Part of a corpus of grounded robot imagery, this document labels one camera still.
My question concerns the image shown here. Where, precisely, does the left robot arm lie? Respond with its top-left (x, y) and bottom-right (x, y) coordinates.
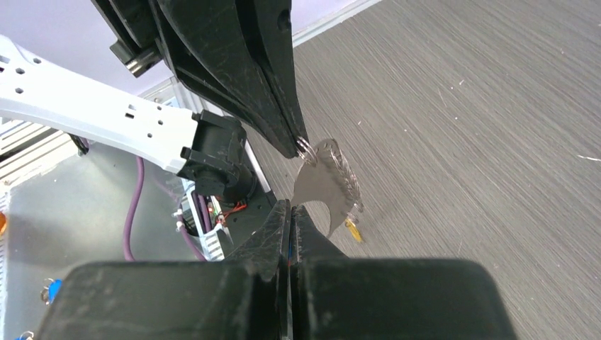
top-left (1, 1), bottom-right (308, 203)

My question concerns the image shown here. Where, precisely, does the loose blue key tag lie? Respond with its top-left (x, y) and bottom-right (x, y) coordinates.
top-left (40, 278), bottom-right (62, 305)

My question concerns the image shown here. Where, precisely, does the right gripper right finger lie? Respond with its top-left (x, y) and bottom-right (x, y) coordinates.
top-left (290, 206), bottom-right (517, 339)

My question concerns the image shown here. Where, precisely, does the orange translucent device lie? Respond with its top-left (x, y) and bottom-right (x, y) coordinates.
top-left (0, 212), bottom-right (8, 236)

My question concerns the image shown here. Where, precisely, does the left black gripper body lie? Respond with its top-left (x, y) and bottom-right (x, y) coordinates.
top-left (92, 0), bottom-right (162, 78)

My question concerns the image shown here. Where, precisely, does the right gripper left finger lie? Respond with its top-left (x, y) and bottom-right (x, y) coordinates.
top-left (37, 200), bottom-right (291, 339)

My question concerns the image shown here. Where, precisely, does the key with yellow tag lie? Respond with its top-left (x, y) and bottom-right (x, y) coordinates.
top-left (344, 218), bottom-right (364, 243)

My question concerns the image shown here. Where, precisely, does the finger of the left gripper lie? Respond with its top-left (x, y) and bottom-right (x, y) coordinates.
top-left (150, 1), bottom-right (298, 159)
top-left (235, 0), bottom-right (308, 143)

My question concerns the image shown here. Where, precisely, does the silver split keyring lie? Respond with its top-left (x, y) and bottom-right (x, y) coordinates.
top-left (296, 136), bottom-right (318, 166)

